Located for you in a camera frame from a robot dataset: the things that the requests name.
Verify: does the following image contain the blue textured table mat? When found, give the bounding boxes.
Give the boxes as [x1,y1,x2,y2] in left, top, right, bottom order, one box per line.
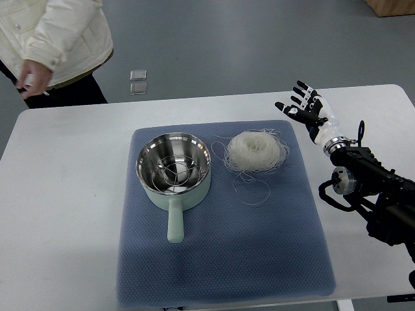
[116,120,336,308]

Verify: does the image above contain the white vermicelli nest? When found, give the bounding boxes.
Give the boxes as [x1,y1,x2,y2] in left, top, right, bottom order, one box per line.
[211,128,291,207]

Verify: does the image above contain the mint green steel pot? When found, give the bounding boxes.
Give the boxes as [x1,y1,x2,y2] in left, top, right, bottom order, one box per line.
[136,132,211,243]

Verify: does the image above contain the upper metal floor plate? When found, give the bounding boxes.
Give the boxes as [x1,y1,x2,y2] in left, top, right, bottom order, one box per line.
[130,69,147,81]

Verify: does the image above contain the wooden box corner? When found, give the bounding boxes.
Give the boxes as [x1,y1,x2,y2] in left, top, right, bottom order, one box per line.
[366,0,414,17]

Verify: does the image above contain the person's bare hand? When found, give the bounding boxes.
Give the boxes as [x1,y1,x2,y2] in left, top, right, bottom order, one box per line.
[16,60,53,100]

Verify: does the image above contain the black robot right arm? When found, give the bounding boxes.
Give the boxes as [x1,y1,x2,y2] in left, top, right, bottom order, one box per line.
[318,121,414,259]

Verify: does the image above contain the wire steaming rack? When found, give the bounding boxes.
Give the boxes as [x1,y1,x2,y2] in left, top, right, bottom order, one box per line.
[152,155,200,187]

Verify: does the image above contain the person in white jacket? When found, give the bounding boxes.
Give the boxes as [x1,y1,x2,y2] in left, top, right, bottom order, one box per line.
[1,0,113,109]

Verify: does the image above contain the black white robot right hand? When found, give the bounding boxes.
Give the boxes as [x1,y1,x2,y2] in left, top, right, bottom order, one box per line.
[275,80,342,146]

